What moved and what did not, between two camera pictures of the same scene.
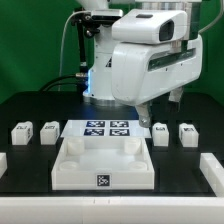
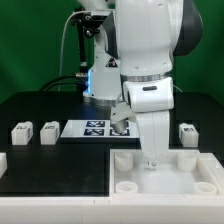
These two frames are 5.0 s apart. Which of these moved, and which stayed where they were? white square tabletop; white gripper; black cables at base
Moved: white square tabletop; white gripper
Stayed: black cables at base
